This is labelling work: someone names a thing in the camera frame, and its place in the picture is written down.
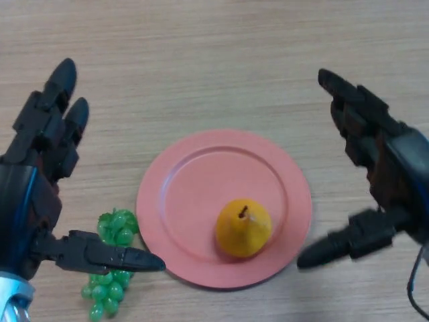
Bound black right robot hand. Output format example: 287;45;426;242
296;68;429;269

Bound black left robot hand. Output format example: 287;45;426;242
0;58;167;281

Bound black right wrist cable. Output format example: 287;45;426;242
406;246;429;321

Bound pink round plate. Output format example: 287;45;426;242
135;129;313;291

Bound yellow pear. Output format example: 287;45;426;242
215;198;273;258

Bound green grape bunch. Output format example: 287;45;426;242
80;207;140;322

